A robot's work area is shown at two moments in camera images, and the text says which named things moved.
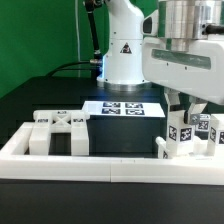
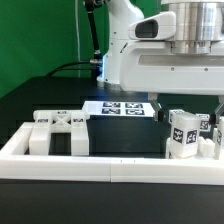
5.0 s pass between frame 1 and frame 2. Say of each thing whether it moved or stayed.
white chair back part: stayed
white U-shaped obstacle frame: stayed
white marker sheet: stayed
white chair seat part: moved
